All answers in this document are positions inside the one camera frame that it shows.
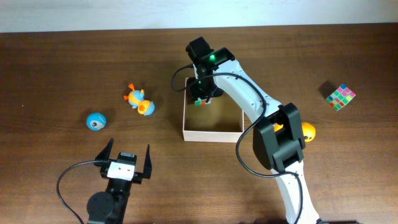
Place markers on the beige cardboard box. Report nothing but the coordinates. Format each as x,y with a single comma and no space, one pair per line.
219,120

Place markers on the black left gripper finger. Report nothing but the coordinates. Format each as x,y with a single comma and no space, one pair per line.
102,159
147,170

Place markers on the orange pig toy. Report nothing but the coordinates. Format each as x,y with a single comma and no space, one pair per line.
309,131

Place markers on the rubiks cube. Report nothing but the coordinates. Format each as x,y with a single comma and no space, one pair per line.
340,97
202,102

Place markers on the orange and blue duck toy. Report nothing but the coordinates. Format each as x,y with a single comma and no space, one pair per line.
136,100

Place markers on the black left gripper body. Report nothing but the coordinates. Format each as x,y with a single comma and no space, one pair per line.
137,177

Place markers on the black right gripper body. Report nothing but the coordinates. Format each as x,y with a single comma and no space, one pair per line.
203,94

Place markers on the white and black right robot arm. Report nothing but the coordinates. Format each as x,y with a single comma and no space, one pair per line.
278,139

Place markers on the blue ball toy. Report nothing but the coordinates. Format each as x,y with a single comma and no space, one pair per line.
96,121

